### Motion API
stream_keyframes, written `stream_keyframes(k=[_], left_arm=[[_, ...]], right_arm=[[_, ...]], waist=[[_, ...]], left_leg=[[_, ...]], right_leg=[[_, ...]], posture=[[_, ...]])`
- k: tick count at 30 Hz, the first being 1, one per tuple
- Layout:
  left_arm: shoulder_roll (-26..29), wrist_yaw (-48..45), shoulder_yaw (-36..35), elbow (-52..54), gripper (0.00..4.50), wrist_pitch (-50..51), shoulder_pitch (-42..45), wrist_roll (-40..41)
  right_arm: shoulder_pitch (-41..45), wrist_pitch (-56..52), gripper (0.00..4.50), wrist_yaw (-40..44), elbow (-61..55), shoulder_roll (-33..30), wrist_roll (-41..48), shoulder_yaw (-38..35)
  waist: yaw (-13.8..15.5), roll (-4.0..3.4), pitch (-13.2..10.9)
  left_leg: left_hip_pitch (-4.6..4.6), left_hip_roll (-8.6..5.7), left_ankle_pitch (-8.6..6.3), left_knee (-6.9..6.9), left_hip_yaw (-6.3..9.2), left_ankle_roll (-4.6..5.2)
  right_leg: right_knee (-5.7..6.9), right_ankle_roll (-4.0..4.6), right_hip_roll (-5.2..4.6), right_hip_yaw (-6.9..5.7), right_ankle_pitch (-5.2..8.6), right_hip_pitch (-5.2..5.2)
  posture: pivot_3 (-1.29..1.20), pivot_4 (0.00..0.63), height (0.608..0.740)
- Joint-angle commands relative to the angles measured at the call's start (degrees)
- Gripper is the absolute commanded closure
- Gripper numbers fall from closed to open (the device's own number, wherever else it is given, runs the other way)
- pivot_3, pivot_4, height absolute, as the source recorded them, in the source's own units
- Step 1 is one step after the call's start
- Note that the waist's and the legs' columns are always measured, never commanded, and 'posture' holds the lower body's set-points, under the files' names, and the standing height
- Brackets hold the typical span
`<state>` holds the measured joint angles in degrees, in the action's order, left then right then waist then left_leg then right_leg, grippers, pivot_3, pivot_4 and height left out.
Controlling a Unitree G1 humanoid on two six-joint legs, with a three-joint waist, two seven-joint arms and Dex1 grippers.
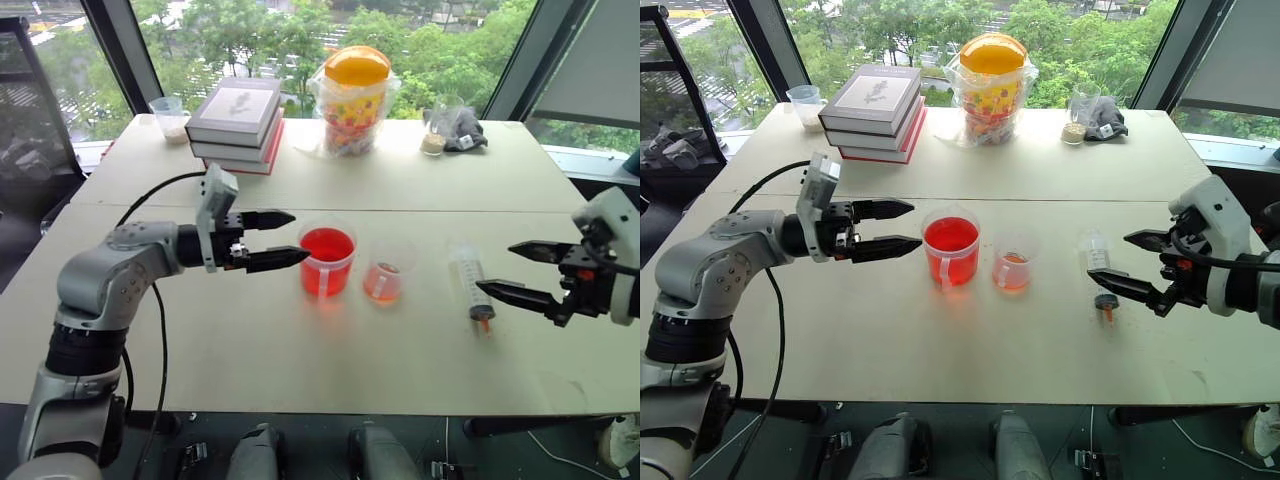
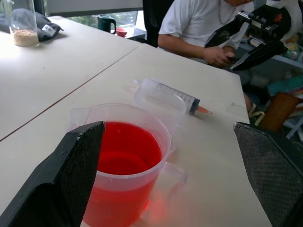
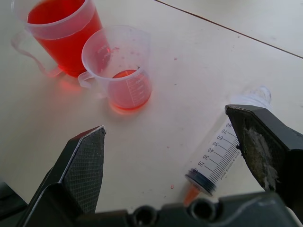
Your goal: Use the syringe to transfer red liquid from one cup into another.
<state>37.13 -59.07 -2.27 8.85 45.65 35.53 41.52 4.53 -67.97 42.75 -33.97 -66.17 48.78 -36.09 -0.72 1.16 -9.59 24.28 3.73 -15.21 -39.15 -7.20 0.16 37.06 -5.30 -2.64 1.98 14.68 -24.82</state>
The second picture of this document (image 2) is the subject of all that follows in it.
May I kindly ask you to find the brown cylindrical container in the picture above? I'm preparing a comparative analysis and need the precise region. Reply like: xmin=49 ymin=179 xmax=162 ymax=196
xmin=259 ymin=91 xmax=302 ymax=132

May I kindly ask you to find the glass jar with grains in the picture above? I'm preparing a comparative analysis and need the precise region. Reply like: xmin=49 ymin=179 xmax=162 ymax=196
xmin=2 ymin=0 xmax=40 ymax=48

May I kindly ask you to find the dark green kettle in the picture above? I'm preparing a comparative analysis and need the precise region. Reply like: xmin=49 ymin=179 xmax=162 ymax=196
xmin=97 ymin=14 xmax=117 ymax=34

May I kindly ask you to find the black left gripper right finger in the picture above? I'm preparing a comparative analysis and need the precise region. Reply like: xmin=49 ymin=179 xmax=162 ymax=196
xmin=232 ymin=122 xmax=303 ymax=227

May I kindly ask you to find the plastic jug of red liquid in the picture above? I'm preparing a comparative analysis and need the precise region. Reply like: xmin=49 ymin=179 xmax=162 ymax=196
xmin=67 ymin=103 xmax=190 ymax=225

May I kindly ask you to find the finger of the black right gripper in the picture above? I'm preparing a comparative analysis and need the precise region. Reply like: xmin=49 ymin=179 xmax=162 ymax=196
xmin=230 ymin=39 xmax=288 ymax=72
xmin=204 ymin=19 xmax=249 ymax=49

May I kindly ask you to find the person's hand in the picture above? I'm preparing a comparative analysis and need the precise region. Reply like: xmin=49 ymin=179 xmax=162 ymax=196
xmin=203 ymin=45 xmax=235 ymax=69

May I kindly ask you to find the person in white shirt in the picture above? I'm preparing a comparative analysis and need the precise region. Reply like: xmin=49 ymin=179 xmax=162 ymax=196
xmin=157 ymin=0 xmax=255 ymax=64

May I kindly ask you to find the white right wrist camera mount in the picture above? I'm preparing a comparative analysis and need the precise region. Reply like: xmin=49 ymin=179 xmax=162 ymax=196
xmin=267 ymin=0 xmax=303 ymax=41

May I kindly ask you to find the clear plastic syringe orange tip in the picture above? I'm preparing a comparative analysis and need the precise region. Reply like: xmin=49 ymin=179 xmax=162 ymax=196
xmin=133 ymin=77 xmax=214 ymax=117

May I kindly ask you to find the black office chair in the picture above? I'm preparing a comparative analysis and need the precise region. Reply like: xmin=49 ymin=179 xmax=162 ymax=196
xmin=142 ymin=0 xmax=175 ymax=48

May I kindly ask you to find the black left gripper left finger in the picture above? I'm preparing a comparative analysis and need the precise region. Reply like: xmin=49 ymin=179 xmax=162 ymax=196
xmin=0 ymin=121 xmax=106 ymax=227

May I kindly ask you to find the pale yellow rope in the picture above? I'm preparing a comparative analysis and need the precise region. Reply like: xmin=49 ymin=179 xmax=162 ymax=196
xmin=248 ymin=103 xmax=265 ymax=126

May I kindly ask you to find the red bowl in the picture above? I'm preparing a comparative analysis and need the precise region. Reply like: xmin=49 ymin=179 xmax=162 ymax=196
xmin=116 ymin=27 xmax=129 ymax=38

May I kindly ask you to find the grey folded cloth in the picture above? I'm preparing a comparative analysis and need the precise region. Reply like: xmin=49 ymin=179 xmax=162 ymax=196
xmin=0 ymin=8 xmax=65 ymax=43

